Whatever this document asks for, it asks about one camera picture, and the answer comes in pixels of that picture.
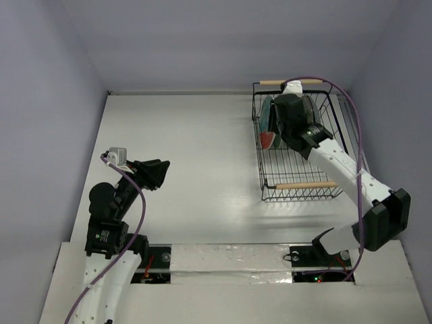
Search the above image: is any light green flower plate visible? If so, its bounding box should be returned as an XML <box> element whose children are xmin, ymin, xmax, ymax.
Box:
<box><xmin>273</xmin><ymin>134</ymin><xmax>283</xmax><ymax>150</ymax></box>

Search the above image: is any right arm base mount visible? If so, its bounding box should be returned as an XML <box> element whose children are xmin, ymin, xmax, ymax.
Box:
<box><xmin>283</xmin><ymin>245</ymin><xmax>355</xmax><ymax>284</ymax></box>

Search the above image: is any black wire dish rack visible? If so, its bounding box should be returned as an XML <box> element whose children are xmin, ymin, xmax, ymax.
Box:
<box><xmin>252</xmin><ymin>80</ymin><xmax>358</xmax><ymax>202</ymax></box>

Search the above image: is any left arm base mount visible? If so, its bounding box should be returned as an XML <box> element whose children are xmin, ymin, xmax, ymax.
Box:
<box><xmin>131</xmin><ymin>245</ymin><xmax>171</xmax><ymax>284</ymax></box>

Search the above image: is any red and teal floral plate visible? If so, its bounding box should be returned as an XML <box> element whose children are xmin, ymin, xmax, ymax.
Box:
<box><xmin>259</xmin><ymin>95</ymin><xmax>276</xmax><ymax>150</ymax></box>

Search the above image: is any grey reindeer plate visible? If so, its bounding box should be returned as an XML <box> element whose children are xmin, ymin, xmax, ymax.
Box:
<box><xmin>302</xmin><ymin>95</ymin><xmax>321</xmax><ymax>125</ymax></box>

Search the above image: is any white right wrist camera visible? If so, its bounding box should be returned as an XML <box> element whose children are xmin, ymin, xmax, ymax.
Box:
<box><xmin>282</xmin><ymin>80</ymin><xmax>303</xmax><ymax>97</ymax></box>

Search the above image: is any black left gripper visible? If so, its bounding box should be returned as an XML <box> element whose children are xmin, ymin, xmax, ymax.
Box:
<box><xmin>115</xmin><ymin>158</ymin><xmax>169</xmax><ymax>217</ymax></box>

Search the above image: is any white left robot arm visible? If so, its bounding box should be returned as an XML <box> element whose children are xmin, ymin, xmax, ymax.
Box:
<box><xmin>65</xmin><ymin>148</ymin><xmax>170</xmax><ymax>323</ymax></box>

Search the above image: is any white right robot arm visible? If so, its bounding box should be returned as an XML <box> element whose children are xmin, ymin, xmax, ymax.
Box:
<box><xmin>273</xmin><ymin>94</ymin><xmax>411</xmax><ymax>265</ymax></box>

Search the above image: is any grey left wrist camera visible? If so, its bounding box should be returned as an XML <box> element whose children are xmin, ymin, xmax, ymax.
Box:
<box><xmin>106</xmin><ymin>147</ymin><xmax>128</xmax><ymax>168</ymax></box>

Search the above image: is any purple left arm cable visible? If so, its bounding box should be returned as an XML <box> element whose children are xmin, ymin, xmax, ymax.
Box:
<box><xmin>63</xmin><ymin>151</ymin><xmax>147</xmax><ymax>324</ymax></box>

